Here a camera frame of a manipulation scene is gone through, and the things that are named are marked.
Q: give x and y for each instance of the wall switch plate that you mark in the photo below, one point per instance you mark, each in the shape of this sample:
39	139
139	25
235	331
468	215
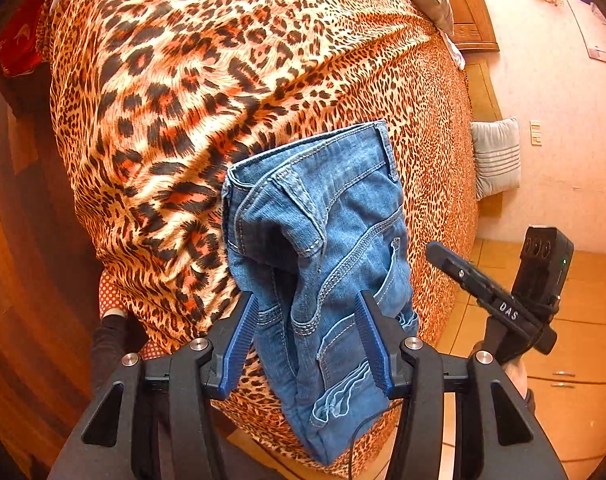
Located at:
536	133

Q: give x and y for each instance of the leopard print bedspread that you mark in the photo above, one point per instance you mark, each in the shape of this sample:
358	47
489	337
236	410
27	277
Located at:
153	100

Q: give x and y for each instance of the person right hand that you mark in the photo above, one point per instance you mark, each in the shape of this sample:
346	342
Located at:
516	371

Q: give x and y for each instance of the blue denim jeans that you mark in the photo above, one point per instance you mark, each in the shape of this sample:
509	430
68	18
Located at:
309	226

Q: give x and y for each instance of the grey striped cushion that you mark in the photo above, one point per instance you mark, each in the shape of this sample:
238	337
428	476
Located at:
496	156

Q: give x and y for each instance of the wall poster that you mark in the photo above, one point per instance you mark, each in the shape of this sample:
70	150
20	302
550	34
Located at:
592	25

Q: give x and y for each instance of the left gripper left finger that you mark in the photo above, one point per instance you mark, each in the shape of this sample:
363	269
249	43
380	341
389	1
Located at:
207	369

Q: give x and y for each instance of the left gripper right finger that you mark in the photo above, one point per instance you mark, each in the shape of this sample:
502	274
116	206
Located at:
405	368

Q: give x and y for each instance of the red dotted slipper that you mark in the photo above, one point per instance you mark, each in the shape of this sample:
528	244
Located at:
109	299

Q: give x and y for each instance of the wooden headboard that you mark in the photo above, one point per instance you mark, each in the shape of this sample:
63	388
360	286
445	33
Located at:
473	29

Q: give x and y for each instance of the wooden wardrobe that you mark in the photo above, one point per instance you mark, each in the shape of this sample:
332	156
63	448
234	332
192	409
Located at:
559	430

